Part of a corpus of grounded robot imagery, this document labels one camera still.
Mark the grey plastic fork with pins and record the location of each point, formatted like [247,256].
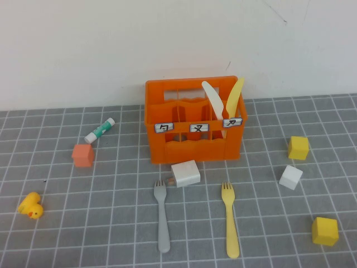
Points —
[163,223]

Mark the yellow plastic fork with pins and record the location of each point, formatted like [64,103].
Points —
[231,229]

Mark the orange plastic cutlery holder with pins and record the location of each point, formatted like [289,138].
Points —
[195,152]

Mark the white label spoon character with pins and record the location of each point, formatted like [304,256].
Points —
[164,128]

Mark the white label fork character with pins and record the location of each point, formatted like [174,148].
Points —
[199,128]

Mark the white power adapter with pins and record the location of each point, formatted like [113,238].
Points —
[185,173]

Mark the white plastic knife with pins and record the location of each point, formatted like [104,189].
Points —
[213,97]

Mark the white label knife character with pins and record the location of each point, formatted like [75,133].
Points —
[232,123]

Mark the yellow plastic knife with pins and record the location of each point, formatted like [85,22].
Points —
[234,97]

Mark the white green glue stick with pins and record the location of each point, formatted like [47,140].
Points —
[100,129]

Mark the orange cube block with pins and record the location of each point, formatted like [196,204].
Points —
[82,157]

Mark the grey checked table mat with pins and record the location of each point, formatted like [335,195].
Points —
[111,223]

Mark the white cube block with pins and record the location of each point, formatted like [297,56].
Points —
[290,178]

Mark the yellow cube block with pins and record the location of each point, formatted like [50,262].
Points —
[298,149]
[325,231]

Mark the yellow rubber duck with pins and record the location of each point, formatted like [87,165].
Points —
[30,208]

